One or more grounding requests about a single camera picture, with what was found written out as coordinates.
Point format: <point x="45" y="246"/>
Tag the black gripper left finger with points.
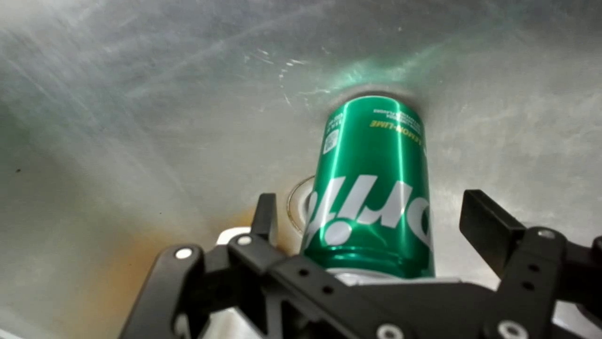
<point x="280" y="297"/>

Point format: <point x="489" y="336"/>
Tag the green soda can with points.
<point x="368" y="205"/>

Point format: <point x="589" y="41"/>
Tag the stainless steel double sink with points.
<point x="130" y="126"/>

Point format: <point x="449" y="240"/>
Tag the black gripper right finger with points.
<point x="536" y="269"/>

